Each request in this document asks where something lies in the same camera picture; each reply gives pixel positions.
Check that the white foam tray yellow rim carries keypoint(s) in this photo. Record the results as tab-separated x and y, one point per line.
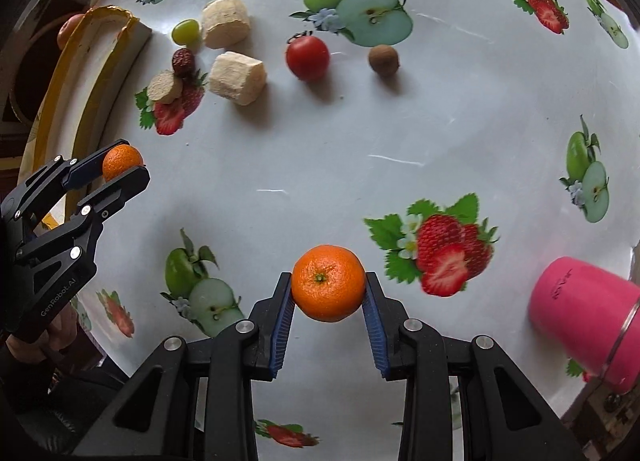
75	91

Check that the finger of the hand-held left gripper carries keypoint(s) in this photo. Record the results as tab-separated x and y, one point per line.
82	170
120	188

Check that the fruit print tablecloth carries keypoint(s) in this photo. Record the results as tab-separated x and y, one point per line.
350	151

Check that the brown longan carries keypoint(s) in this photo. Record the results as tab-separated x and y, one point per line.
384	60

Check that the pink cup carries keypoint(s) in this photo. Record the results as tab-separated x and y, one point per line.
580	321

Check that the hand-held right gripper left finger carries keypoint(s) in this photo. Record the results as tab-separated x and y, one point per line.
282	321

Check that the red tomato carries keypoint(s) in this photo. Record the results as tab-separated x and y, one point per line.
307	57

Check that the large mandarin orange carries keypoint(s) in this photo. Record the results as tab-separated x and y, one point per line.
327	283

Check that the small mandarin orange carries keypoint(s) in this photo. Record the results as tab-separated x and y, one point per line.
122	160

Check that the person's left hand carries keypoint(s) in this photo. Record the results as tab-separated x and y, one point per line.
62	333

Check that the red date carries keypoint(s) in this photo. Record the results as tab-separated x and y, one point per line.
182	61

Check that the thin sugarcane slice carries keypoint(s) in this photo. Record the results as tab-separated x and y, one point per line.
165	86

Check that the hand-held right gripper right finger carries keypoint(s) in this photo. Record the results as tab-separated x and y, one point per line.
374	326

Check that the red apple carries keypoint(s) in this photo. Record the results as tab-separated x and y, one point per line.
67	31

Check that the green grape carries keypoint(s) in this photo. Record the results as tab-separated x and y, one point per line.
186	31

